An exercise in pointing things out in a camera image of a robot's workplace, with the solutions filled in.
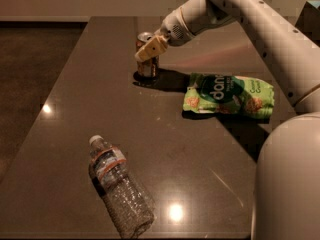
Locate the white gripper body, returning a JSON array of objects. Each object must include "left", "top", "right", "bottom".
[{"left": 155, "top": 7, "right": 194, "bottom": 47}]

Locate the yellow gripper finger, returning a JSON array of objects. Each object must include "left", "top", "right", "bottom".
[{"left": 135, "top": 35, "right": 168, "bottom": 62}]

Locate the orange soda can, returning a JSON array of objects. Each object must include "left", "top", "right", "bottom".
[{"left": 136, "top": 32, "right": 158, "bottom": 78}]

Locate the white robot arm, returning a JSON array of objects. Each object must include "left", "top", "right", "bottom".
[{"left": 135, "top": 0, "right": 320, "bottom": 240}]

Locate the green snack bag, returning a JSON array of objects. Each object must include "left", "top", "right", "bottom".
[{"left": 183, "top": 73, "right": 274, "bottom": 119}]

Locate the clear plastic water bottle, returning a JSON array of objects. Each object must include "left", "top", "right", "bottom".
[{"left": 89, "top": 135, "right": 155, "bottom": 239}]

